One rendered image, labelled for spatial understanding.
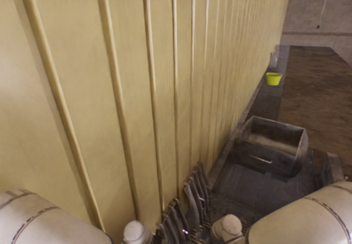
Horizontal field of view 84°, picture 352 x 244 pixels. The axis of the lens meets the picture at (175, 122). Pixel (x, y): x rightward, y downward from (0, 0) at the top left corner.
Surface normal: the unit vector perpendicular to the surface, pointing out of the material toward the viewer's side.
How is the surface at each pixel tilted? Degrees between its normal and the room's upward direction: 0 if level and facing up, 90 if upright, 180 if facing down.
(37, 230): 9
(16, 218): 16
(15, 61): 90
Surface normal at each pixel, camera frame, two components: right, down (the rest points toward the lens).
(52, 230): 0.23, -0.84
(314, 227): -0.16, -0.63
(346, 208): 0.07, -0.75
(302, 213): -0.29, -0.87
